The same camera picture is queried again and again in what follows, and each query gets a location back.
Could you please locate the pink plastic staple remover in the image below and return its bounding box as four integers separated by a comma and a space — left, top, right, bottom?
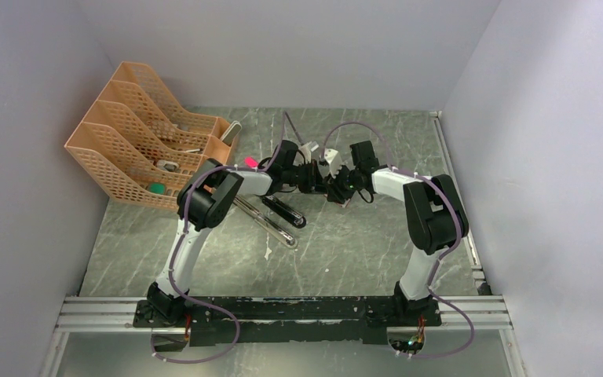
244, 156, 259, 168

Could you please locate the silver tape dispenser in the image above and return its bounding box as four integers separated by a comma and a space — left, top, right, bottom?
155, 159, 181, 173

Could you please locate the green round object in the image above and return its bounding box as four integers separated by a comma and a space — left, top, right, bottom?
147, 182, 167, 196

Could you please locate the black stapler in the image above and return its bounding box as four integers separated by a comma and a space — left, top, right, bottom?
231, 193, 308, 250

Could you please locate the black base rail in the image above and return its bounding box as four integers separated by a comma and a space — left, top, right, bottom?
132, 295, 442, 346

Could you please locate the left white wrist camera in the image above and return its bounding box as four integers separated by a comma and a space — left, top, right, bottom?
299, 141, 320, 163

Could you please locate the orange mesh file organizer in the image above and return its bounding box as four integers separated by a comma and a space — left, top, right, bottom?
64, 61, 239, 211

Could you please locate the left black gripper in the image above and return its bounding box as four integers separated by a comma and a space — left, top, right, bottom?
284, 161, 327, 197

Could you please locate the grey white device in organizer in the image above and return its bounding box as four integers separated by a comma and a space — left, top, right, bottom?
220, 121, 243, 146

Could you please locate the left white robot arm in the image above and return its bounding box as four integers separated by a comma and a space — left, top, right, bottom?
146, 140, 324, 327

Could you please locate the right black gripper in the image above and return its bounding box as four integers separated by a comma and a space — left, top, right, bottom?
321, 162, 360, 205

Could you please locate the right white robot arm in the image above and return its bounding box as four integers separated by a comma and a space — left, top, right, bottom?
320, 141, 469, 325

